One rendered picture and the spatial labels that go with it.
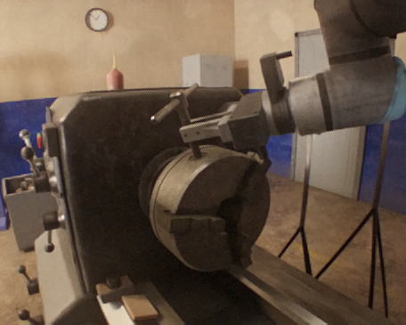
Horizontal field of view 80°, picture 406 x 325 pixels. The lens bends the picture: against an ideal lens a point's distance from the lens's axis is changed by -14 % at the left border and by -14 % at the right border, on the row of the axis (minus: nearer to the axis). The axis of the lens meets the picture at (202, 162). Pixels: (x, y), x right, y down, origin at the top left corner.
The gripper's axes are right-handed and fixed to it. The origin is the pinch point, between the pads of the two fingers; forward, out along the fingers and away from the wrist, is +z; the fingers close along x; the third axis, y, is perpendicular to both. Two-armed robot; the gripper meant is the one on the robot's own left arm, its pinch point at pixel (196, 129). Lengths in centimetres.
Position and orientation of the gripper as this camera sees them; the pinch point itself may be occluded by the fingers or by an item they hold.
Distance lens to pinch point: 49.7
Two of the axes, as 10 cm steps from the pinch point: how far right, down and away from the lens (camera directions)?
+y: 3.3, 8.6, 3.9
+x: 3.1, -5.0, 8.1
